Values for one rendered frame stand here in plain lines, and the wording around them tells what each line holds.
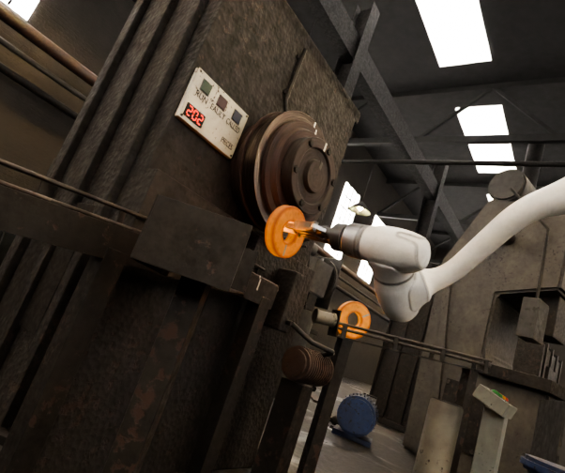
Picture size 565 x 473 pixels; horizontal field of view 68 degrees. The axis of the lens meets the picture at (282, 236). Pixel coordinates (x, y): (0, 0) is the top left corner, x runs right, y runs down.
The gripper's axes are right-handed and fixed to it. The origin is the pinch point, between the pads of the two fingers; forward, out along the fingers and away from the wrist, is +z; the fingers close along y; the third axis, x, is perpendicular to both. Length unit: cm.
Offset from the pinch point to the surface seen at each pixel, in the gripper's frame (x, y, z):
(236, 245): -16.0, -35.3, -18.2
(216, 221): -12.9, -38.4, -13.6
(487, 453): -42, 83, -53
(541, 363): 63, 680, -14
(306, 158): 29.8, 13.2, 14.8
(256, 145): 24.8, -2.3, 24.1
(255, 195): 9.3, 3.7, 21.2
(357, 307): -9, 66, 4
